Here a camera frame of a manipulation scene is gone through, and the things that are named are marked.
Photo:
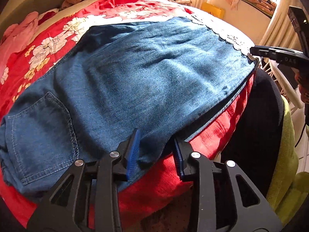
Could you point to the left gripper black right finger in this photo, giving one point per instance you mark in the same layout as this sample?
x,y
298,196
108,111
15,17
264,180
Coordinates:
x,y
181,152

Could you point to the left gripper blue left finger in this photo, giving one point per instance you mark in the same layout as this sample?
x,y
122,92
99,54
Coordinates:
x,y
132,153

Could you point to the blue denim pants lace hem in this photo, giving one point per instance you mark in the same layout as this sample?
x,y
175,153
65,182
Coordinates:
x,y
159,77

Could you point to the person right hand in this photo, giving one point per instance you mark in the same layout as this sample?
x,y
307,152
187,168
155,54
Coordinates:
x,y
304,91

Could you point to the cream window curtain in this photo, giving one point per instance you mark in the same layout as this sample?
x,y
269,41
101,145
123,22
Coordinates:
x,y
262,29

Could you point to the red floral bedspread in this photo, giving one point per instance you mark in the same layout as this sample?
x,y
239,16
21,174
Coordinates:
x,y
159,184

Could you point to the yellow paper bag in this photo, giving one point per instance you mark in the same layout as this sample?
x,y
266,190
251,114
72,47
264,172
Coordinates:
x,y
213,10

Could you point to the green sleeve of person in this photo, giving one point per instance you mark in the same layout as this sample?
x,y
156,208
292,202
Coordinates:
x,y
288,189

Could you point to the dark red pillow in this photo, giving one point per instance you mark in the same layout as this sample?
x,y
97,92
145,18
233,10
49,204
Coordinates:
x,y
45,16

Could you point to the pink velvet quilt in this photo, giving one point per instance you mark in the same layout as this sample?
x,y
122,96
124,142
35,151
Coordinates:
x,y
17,37

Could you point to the beige bed sheet mattress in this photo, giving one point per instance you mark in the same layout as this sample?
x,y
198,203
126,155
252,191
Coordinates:
x,y
71,23

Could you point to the white wire rack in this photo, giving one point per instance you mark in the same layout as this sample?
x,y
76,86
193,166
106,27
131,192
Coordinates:
x,y
285,88

